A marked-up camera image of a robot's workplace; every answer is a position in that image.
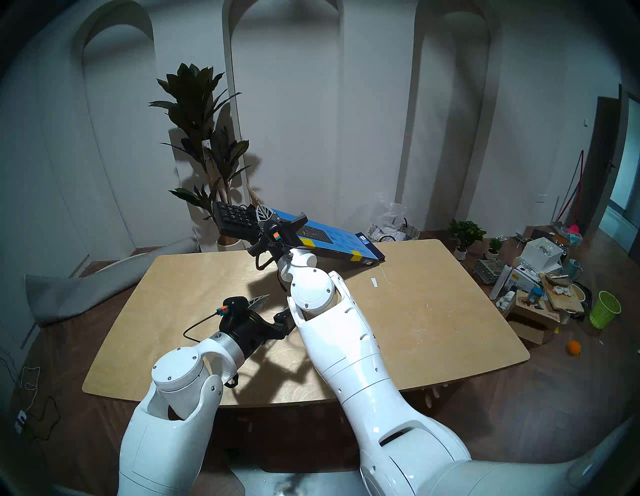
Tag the tiny potted plant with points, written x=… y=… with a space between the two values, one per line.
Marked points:
x=495 y=245

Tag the brown cardboard box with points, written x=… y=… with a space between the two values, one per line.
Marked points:
x=532 y=320

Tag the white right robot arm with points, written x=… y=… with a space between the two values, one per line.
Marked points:
x=345 y=350

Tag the black computer keyboard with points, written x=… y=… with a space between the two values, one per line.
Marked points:
x=232 y=217

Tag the wooden cutting board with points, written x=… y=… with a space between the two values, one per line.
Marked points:
x=565 y=300

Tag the blue cardboard keyboard box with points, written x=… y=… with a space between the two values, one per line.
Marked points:
x=340 y=240

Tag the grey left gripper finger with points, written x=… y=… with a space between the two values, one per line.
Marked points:
x=284 y=319
x=256 y=304

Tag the white power strip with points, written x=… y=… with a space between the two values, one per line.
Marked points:
x=20 y=422

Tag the white printed carton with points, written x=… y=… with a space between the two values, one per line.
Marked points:
x=522 y=280

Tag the metal dish rack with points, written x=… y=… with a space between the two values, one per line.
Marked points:
x=489 y=271

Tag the dark open door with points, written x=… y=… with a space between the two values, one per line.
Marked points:
x=600 y=160

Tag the clear plastic bag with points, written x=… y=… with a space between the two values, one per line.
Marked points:
x=392 y=215

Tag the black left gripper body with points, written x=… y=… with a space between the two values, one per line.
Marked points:
x=250 y=332

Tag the blue lidded jar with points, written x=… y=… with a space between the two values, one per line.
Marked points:
x=535 y=296

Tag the black round pan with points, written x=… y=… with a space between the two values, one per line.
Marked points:
x=586 y=295

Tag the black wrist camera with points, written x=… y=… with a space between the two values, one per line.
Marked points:
x=235 y=307
x=274 y=231

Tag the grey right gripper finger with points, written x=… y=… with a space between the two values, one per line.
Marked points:
x=268 y=215
x=259 y=215

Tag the white box appliance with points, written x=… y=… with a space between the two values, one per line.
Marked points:
x=540 y=257

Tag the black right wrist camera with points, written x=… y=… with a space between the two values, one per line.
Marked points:
x=274 y=231

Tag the teal cloth pile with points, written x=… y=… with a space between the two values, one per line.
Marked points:
x=570 y=239

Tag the white plant pot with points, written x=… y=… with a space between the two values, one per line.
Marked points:
x=227 y=245

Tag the tall dark green plant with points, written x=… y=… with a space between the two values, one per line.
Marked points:
x=192 y=100

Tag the green plastic waste basket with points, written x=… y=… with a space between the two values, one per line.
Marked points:
x=605 y=311

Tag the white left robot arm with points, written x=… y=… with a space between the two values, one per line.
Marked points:
x=175 y=375

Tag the orange ball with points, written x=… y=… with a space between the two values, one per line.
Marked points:
x=573 y=348

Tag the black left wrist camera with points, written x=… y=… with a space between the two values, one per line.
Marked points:
x=235 y=307

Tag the white paper roll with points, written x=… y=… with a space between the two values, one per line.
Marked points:
x=501 y=282

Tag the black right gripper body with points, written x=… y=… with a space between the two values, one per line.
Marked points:
x=295 y=223

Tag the grey green mug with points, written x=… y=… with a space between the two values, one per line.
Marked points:
x=572 y=270

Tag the small bushy potted plant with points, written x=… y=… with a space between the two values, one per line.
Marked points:
x=467 y=232

